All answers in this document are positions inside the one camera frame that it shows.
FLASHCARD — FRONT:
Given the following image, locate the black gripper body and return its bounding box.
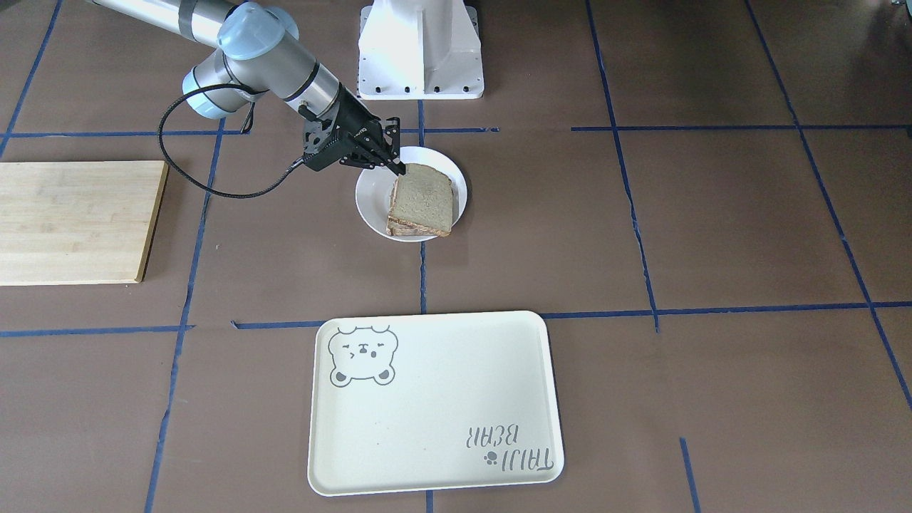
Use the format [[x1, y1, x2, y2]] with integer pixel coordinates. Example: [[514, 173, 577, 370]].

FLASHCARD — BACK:
[[323, 85, 385, 155]]

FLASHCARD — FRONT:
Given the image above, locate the white round plate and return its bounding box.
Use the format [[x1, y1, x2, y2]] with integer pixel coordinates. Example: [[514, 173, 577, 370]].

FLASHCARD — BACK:
[[355, 146, 470, 243]]

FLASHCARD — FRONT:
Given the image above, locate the plain bread slice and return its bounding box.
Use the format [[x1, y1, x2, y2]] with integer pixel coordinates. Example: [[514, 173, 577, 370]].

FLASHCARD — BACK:
[[388, 163, 455, 237]]

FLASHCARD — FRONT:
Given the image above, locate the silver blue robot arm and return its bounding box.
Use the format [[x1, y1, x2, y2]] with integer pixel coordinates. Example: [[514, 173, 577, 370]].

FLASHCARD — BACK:
[[102, 1, 406, 175]]

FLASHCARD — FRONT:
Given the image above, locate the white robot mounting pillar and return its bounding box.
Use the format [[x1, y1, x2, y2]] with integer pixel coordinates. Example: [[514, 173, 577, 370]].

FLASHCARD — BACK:
[[358, 1, 485, 100]]

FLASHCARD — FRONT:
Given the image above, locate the cream bear serving tray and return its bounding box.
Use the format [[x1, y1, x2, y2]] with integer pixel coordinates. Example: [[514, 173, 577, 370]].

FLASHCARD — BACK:
[[307, 311, 566, 497]]

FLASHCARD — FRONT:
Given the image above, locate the wooden cutting board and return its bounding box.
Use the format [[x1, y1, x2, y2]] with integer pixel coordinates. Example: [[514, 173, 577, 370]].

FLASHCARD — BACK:
[[1, 160, 168, 286]]

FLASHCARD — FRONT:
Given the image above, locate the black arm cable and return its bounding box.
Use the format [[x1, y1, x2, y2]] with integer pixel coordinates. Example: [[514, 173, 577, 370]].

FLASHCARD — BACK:
[[157, 83, 309, 200]]

